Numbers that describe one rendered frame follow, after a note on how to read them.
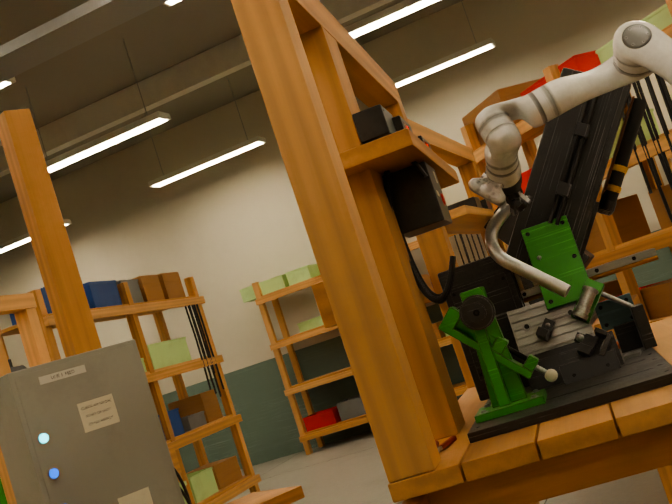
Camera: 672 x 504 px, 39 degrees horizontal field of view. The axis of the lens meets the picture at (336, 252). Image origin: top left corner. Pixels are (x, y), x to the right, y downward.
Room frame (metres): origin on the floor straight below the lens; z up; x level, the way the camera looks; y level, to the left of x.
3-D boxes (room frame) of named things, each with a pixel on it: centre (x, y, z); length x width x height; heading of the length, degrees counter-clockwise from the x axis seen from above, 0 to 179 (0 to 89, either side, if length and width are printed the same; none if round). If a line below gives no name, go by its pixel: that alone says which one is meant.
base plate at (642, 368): (2.39, -0.46, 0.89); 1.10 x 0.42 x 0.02; 167
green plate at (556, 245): (2.30, -0.50, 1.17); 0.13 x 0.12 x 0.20; 167
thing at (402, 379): (2.45, -0.17, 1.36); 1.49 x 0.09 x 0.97; 167
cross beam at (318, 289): (2.47, -0.10, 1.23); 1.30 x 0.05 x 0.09; 167
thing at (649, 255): (2.44, -0.57, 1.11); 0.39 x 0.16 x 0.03; 77
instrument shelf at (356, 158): (2.44, -0.21, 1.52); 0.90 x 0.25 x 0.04; 167
